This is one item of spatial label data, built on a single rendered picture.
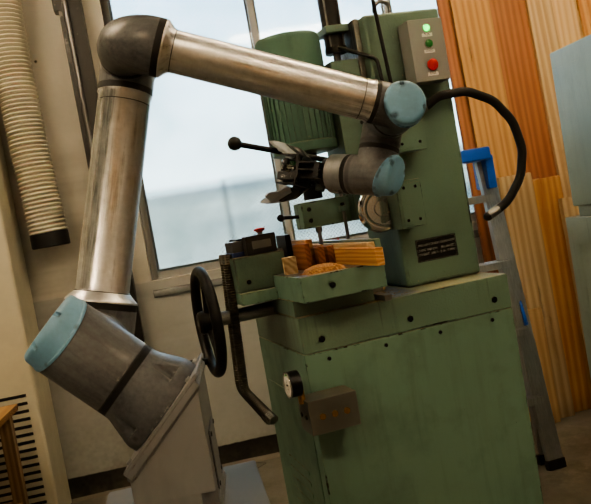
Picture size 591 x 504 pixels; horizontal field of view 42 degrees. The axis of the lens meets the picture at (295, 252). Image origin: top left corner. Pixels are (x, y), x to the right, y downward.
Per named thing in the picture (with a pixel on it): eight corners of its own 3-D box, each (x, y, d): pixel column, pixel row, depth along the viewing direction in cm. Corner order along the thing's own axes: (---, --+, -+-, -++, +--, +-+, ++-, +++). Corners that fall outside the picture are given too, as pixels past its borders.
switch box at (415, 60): (406, 87, 203) (396, 26, 202) (440, 83, 206) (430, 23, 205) (417, 82, 197) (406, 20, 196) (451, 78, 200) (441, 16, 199)
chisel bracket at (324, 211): (297, 235, 209) (292, 204, 209) (345, 226, 213) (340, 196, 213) (306, 235, 202) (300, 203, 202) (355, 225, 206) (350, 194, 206)
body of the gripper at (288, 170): (277, 151, 180) (321, 152, 174) (297, 159, 187) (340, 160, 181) (273, 184, 180) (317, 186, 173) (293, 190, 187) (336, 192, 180)
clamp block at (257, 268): (227, 291, 208) (221, 258, 208) (274, 281, 212) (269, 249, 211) (239, 294, 194) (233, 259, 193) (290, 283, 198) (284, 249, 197)
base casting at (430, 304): (258, 336, 225) (252, 305, 225) (433, 297, 242) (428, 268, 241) (304, 356, 183) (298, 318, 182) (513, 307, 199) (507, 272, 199)
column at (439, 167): (375, 284, 224) (333, 37, 221) (443, 270, 231) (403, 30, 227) (408, 288, 203) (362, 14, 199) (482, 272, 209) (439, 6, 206)
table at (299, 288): (213, 297, 230) (209, 277, 230) (308, 278, 239) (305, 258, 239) (264, 312, 172) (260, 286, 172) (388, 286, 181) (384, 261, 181)
